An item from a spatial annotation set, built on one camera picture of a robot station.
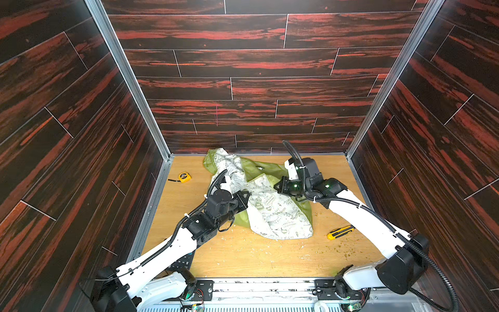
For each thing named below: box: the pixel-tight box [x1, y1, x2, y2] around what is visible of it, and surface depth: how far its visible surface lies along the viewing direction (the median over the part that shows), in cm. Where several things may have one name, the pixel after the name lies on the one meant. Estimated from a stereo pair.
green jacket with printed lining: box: [203, 148, 314, 241], surface depth 94 cm
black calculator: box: [167, 249, 196, 273], surface depth 82 cm
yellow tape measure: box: [167, 171, 192, 184], surface depth 110 cm
